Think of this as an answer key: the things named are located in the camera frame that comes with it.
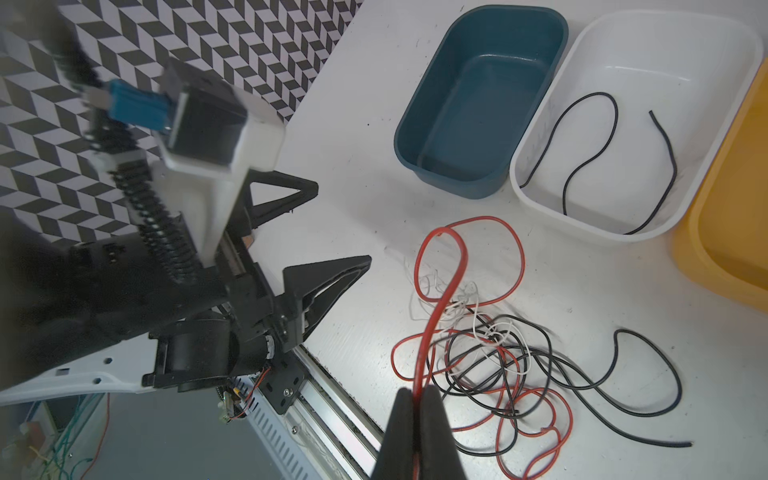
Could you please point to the white plastic bin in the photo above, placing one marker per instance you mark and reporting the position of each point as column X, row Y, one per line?
column 632, row 121

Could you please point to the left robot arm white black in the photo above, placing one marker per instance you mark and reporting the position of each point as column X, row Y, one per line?
column 59, row 305

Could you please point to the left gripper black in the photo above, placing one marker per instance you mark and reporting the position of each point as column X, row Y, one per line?
column 240, row 334

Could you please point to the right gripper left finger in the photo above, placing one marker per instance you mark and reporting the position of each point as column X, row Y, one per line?
column 397, row 456

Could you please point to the small circuit board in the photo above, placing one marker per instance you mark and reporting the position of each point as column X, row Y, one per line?
column 233, row 402

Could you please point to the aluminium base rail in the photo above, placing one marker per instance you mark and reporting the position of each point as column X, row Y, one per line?
column 310, row 427

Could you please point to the yellow plastic bin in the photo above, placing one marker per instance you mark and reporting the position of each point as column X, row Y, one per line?
column 721, row 243

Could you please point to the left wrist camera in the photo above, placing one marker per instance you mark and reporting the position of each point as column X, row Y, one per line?
column 210, row 135

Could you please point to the dark teal plastic bin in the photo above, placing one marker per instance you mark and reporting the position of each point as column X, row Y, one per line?
column 478, row 96

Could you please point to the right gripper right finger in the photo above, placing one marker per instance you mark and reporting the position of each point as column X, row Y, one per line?
column 438, row 454

